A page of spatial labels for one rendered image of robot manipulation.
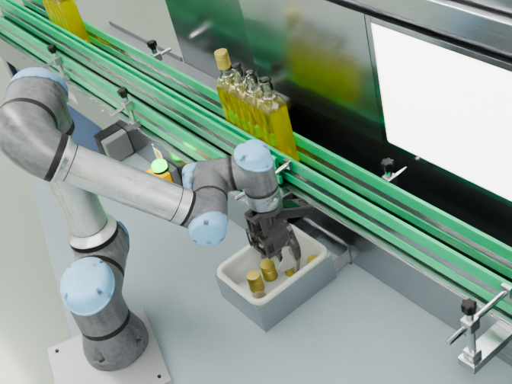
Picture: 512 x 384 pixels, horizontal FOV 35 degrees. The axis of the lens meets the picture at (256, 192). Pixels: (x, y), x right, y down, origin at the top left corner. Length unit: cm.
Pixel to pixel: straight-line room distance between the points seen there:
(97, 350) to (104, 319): 10
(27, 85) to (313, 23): 66
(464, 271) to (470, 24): 48
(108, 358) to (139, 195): 45
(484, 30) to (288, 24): 60
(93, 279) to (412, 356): 69
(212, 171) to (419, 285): 50
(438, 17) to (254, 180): 49
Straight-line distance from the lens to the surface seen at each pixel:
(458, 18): 155
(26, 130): 154
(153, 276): 208
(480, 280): 163
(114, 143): 247
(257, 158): 166
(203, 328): 191
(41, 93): 161
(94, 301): 175
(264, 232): 178
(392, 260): 180
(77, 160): 154
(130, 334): 186
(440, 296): 174
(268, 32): 206
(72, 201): 176
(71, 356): 196
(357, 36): 178
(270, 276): 192
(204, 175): 168
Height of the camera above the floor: 213
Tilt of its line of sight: 38 degrees down
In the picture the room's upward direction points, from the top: 16 degrees counter-clockwise
